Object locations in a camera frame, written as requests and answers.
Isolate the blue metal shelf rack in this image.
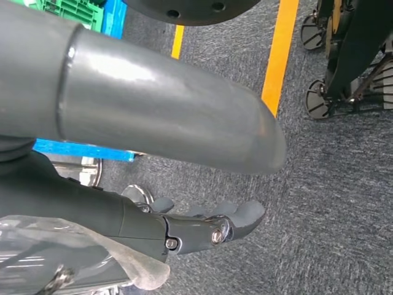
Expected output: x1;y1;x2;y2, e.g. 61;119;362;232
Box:
33;0;136;163

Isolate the yellow tape square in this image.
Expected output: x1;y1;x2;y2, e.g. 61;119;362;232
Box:
170;0;300;118

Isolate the clear plastic cover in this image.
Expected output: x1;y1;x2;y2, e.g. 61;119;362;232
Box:
0;216;170;295

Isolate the green plastic crate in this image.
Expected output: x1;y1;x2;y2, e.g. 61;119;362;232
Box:
11;0;105;33

